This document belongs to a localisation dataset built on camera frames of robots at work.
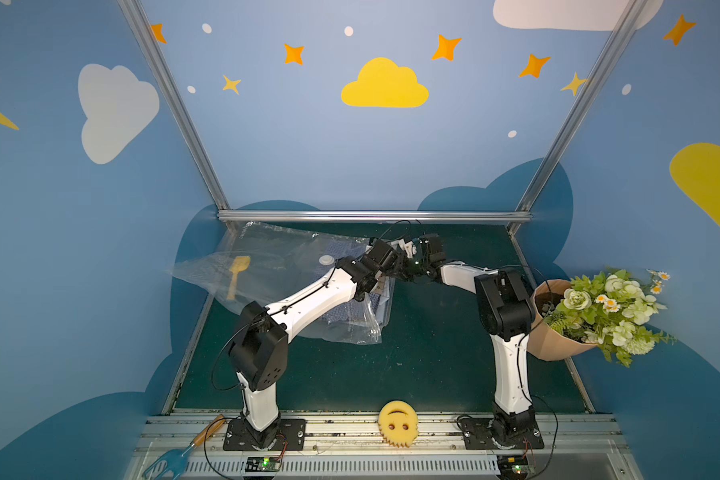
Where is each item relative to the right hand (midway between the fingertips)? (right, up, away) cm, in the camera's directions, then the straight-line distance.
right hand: (386, 265), depth 101 cm
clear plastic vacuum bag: (-44, 0, +9) cm, 45 cm away
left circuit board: (-32, -47, -29) cm, 64 cm away
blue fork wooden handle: (-44, -38, -31) cm, 66 cm away
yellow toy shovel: (-53, 0, +6) cm, 53 cm away
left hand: (-4, -3, -14) cm, 14 cm away
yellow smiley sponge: (+1, -38, -27) cm, 47 cm away
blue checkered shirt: (-5, -11, -18) cm, 22 cm away
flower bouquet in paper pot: (+47, -8, -36) cm, 60 cm away
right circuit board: (+29, -48, -30) cm, 63 cm away
